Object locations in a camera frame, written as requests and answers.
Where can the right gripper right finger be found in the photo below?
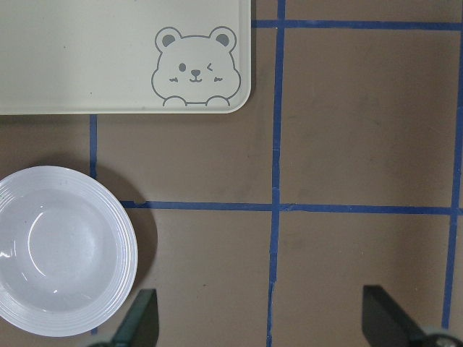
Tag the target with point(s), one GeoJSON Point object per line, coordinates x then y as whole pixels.
{"type": "Point", "coordinates": [385, 323]}

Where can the cream bear tray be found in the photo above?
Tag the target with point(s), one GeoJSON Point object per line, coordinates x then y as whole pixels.
{"type": "Point", "coordinates": [71, 57]}

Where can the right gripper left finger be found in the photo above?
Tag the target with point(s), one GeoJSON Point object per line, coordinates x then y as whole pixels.
{"type": "Point", "coordinates": [140, 326]}

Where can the white round plate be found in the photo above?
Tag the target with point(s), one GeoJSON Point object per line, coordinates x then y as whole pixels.
{"type": "Point", "coordinates": [68, 252]}

